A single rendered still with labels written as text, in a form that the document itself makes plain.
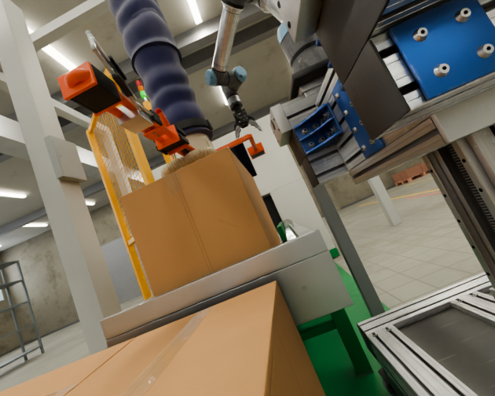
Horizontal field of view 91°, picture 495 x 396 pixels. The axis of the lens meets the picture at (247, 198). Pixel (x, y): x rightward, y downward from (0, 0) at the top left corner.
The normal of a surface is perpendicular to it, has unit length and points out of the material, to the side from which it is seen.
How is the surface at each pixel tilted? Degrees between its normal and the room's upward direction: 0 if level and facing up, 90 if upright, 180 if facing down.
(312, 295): 90
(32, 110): 90
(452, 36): 90
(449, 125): 90
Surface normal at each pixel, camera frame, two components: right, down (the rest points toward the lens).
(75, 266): -0.15, -0.08
